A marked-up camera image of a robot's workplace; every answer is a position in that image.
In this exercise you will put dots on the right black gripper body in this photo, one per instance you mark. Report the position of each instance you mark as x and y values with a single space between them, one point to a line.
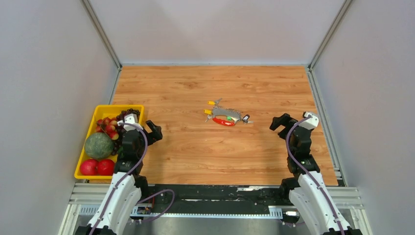
286 121

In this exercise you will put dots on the dark grape bunch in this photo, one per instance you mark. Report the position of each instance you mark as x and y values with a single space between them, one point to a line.
121 131

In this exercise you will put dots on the red apple left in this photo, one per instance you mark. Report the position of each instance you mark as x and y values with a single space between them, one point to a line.
89 167

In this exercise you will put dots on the red apple right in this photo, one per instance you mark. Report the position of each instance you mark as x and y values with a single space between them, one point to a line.
105 167

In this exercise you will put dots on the keyring tool with keys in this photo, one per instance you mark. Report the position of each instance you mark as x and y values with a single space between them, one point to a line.
225 116

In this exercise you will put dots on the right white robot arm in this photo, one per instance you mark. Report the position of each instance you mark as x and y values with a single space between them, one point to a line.
306 190

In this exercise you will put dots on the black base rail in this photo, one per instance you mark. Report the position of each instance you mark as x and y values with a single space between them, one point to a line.
216 201

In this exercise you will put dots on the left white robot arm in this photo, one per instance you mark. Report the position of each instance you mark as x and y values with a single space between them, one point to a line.
127 184

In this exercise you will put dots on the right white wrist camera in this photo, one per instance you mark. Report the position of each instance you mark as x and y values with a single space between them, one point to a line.
311 121

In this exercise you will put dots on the green melon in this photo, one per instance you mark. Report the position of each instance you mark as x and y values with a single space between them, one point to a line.
98 146

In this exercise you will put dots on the yellow plastic bin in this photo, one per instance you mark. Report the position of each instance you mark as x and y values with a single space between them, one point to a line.
101 112

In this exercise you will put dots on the red apple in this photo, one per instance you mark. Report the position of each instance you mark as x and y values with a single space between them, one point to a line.
89 167
105 167

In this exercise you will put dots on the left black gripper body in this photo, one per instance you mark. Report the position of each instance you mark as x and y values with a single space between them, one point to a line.
152 136

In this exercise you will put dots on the small red lychee cluster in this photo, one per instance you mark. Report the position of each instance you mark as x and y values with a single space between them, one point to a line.
108 126

